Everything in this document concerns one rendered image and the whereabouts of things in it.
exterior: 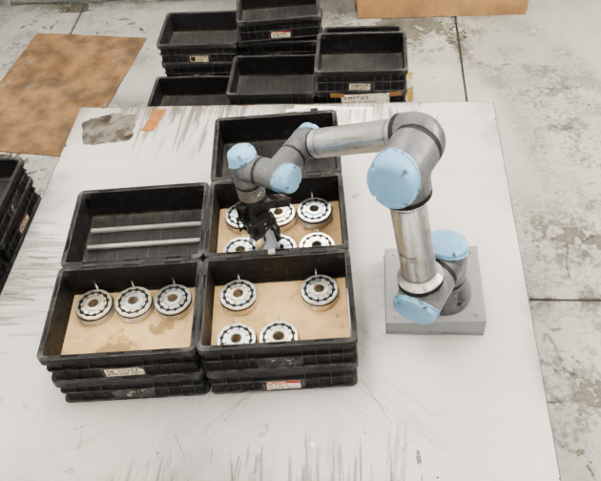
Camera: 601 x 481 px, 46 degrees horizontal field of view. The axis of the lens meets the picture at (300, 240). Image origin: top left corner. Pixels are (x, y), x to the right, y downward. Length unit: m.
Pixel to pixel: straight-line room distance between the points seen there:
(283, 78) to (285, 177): 1.74
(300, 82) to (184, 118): 0.82
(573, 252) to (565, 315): 0.34
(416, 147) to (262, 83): 2.00
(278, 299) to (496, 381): 0.62
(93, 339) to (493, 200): 1.31
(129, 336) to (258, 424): 0.42
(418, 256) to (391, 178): 0.26
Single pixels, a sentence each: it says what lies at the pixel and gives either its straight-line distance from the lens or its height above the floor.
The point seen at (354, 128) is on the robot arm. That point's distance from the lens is 1.72.
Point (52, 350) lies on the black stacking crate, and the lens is 1.96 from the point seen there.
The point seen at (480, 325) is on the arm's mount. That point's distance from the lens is 2.01.
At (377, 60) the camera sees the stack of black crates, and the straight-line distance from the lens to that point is 3.34.
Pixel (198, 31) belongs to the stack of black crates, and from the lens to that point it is 3.88.
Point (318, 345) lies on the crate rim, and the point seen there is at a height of 0.92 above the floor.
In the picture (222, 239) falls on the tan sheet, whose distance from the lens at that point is 2.12.
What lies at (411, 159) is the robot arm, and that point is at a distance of 1.48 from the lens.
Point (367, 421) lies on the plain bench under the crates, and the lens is 1.89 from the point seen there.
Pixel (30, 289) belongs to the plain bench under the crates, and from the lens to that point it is 2.36.
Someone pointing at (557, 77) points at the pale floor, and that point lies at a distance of 4.17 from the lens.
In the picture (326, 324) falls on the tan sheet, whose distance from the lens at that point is 1.89.
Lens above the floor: 2.39
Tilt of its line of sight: 49 degrees down
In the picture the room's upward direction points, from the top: 6 degrees counter-clockwise
